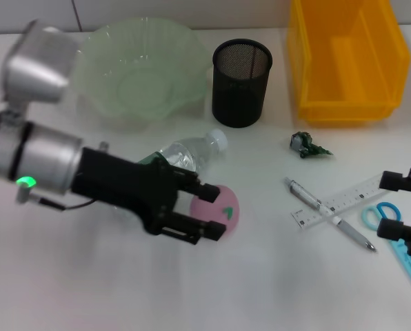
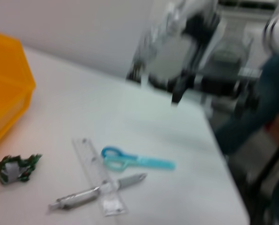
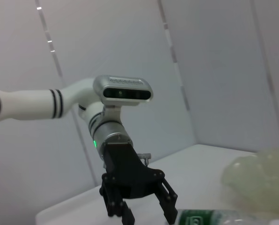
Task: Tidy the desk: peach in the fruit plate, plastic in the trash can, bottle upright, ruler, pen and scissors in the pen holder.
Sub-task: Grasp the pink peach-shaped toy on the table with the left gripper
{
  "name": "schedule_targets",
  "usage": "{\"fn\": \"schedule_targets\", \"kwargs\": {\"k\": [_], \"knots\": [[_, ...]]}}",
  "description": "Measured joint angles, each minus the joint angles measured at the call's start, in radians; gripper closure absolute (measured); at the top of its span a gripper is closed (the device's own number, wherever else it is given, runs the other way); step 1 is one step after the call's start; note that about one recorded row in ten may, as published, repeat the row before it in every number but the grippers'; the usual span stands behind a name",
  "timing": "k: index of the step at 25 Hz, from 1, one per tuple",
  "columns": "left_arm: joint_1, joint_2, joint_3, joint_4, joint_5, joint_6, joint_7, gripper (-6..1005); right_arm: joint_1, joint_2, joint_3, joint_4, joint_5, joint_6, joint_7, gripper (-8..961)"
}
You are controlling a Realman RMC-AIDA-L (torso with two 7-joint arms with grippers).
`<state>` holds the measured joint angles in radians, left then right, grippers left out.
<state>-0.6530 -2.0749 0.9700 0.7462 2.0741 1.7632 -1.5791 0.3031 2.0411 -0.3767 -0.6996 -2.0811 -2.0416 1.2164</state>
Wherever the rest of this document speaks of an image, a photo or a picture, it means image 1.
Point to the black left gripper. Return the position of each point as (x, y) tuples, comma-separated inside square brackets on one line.
[(122, 182)]

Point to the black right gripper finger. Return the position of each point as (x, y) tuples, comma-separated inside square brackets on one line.
[(395, 230), (393, 181)]

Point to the pink toy peach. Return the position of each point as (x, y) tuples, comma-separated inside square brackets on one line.
[(226, 207)]

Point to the clear plastic ruler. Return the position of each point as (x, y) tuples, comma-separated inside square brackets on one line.
[(350, 200)]

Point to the clear green-label water bottle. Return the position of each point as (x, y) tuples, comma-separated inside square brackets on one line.
[(188, 151)]

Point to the silver white pen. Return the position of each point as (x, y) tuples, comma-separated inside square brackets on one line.
[(305, 196)]

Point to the green plastic wrapper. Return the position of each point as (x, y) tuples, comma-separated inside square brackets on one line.
[(305, 145)]

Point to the black mesh pen holder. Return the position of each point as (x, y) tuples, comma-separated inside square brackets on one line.
[(240, 100)]

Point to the translucent green fruit plate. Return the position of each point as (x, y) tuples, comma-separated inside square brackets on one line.
[(136, 76)]

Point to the yellow plastic bin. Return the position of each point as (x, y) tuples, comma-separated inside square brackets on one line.
[(350, 62)]

